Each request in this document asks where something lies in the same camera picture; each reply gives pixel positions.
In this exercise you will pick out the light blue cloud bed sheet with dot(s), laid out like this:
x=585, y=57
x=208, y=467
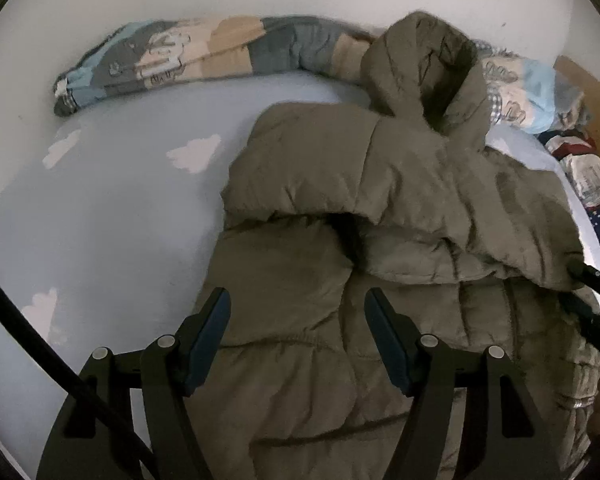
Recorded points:
x=130, y=210

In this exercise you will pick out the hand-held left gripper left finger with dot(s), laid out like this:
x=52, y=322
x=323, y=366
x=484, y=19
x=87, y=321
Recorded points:
x=207, y=340

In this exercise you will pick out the wooden headboard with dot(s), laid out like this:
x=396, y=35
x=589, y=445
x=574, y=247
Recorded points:
x=587, y=85

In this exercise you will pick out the navy star print pillow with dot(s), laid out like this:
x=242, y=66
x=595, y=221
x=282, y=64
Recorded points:
x=592, y=175

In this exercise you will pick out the patchwork cartoon print quilt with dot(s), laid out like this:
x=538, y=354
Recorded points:
x=180, y=50

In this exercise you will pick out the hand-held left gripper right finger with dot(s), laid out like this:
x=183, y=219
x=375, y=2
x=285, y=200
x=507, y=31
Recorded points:
x=387, y=340

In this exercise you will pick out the olive puffer jacket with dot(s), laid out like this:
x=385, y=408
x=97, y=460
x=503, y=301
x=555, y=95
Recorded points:
x=430, y=185

